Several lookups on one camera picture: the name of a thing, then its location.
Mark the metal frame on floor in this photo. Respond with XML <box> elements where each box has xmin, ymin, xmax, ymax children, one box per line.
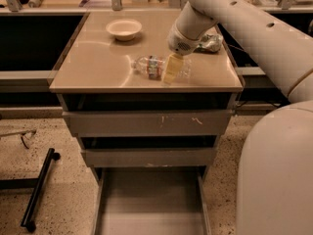
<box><xmin>0</xmin><ymin>129</ymin><xmax>36</xmax><ymax>149</ymax></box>

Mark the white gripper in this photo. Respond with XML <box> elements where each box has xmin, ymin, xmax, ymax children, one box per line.
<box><xmin>162</xmin><ymin>23</ymin><xmax>203</xmax><ymax>84</ymax></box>

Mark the grey drawer cabinet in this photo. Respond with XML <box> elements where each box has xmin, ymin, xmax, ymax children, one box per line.
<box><xmin>48</xmin><ymin>9</ymin><xmax>246</xmax><ymax>181</ymax></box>

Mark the white paper bowl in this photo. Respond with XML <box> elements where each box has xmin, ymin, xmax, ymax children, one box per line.
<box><xmin>106</xmin><ymin>19</ymin><xmax>142</xmax><ymax>41</ymax></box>

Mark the grey top drawer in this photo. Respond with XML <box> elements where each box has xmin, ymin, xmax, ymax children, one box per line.
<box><xmin>63</xmin><ymin>110</ymin><xmax>232</xmax><ymax>137</ymax></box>

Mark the grey open bottom drawer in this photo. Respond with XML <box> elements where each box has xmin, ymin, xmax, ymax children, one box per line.
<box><xmin>91</xmin><ymin>167</ymin><xmax>212</xmax><ymax>235</ymax></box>

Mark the grey middle drawer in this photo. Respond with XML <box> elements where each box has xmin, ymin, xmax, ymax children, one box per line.
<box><xmin>81</xmin><ymin>148</ymin><xmax>217</xmax><ymax>167</ymax></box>

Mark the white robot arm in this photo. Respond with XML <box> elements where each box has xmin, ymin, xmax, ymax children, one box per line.
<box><xmin>168</xmin><ymin>0</ymin><xmax>313</xmax><ymax>235</ymax></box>

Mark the crumpled silver snack bag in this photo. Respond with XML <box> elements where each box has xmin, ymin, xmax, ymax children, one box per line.
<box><xmin>196</xmin><ymin>33</ymin><xmax>223</xmax><ymax>53</ymax></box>

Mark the clear plastic water bottle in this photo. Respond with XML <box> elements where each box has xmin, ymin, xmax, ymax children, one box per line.
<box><xmin>130</xmin><ymin>55</ymin><xmax>193</xmax><ymax>80</ymax></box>

